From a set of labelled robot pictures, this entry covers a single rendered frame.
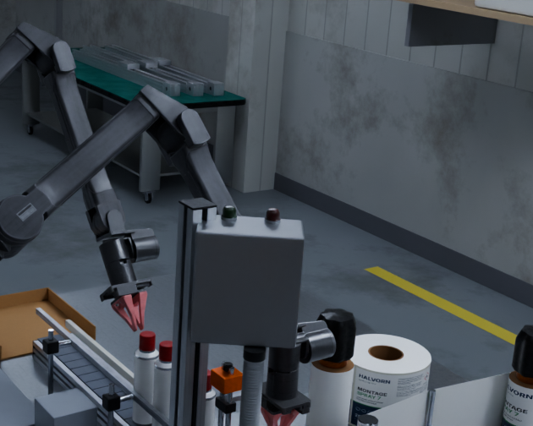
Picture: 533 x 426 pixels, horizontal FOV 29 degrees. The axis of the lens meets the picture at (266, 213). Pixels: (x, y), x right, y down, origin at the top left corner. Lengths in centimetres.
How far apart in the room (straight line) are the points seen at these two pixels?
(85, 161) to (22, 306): 121
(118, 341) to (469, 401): 100
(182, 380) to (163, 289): 135
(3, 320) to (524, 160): 329
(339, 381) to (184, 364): 48
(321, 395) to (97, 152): 70
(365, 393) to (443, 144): 369
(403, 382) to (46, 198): 92
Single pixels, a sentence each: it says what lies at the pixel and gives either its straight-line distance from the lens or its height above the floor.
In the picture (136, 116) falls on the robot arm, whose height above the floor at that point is 158.
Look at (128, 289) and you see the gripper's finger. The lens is 220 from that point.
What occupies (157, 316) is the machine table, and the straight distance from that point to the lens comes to 287.
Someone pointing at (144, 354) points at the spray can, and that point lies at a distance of 215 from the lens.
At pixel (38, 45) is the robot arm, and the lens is 228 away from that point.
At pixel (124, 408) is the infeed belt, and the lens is 229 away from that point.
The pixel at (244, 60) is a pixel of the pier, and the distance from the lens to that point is 684.
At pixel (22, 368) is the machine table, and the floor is 83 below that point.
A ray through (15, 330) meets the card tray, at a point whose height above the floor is 83.
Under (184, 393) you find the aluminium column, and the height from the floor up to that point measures 118.
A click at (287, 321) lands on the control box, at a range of 163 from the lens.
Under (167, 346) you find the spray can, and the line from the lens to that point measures 210.
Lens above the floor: 198
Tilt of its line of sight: 18 degrees down
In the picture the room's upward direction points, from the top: 4 degrees clockwise
